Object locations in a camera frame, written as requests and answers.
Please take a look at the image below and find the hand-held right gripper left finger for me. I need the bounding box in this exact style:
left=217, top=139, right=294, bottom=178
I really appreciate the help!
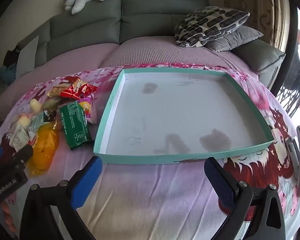
left=19, top=156, right=103, bottom=240

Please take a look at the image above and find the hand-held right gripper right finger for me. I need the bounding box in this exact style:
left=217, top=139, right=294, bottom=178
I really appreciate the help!
left=204, top=157, right=287, bottom=240

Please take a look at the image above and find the yellow bread packet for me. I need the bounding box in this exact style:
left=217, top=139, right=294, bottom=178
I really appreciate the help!
left=27, top=121, right=60, bottom=175

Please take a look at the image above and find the purple cake roll packet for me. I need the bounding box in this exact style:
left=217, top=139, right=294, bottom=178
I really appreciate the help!
left=77, top=94, right=98, bottom=125

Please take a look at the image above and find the teal shallow box tray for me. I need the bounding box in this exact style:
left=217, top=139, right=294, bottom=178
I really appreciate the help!
left=93, top=67, right=275, bottom=165

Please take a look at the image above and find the pale green snack packet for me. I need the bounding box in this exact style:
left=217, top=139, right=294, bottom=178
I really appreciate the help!
left=29, top=112, right=51, bottom=136

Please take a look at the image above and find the pink printed blanket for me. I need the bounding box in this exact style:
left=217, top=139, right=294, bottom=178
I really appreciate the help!
left=0, top=64, right=300, bottom=240

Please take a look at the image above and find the beige cake packet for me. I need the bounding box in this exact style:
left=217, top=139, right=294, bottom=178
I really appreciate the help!
left=47, top=86, right=66, bottom=98

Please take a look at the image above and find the blue bag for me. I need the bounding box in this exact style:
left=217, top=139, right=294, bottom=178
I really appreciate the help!
left=0, top=64, right=17, bottom=83

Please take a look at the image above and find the red snack packet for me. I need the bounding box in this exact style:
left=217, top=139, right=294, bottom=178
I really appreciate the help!
left=60, top=76, right=98, bottom=100

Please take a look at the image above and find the white cushion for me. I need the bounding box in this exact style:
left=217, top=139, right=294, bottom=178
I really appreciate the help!
left=16, top=35, right=39, bottom=78

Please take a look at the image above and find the black bag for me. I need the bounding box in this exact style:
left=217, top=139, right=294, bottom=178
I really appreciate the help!
left=3, top=45, right=22, bottom=67

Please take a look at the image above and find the black metal rack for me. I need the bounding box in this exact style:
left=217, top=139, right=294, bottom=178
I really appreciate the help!
left=276, top=55, right=300, bottom=117

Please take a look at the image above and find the pink sofa cover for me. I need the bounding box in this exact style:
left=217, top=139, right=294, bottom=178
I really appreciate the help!
left=0, top=35, right=259, bottom=120

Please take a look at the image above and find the grey pillow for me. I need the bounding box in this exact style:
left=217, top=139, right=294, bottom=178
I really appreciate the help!
left=205, top=25, right=264, bottom=52

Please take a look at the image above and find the black white patterned pillow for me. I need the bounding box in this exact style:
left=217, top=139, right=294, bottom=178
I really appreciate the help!
left=174, top=6, right=250, bottom=48

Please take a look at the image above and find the grey-green sofa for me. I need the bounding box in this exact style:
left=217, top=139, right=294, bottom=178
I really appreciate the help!
left=0, top=0, right=286, bottom=120

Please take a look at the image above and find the dark door frame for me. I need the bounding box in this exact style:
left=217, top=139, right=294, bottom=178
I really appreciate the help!
left=270, top=5, right=300, bottom=94

